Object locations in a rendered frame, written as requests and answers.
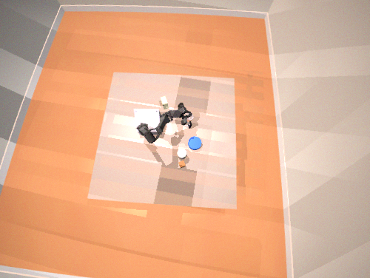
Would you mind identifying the small orange block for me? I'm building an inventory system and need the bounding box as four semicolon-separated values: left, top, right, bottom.
178;160;186;168

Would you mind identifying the grey cylinder with white top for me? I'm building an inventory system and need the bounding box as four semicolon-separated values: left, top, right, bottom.
178;149;186;160

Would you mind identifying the blue round disc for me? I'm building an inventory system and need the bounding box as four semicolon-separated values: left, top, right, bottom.
188;137;201;150

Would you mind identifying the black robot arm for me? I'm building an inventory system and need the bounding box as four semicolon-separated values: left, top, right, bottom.
136;105;187;143

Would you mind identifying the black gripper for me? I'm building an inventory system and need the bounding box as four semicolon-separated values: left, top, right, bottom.
178;103;191;126

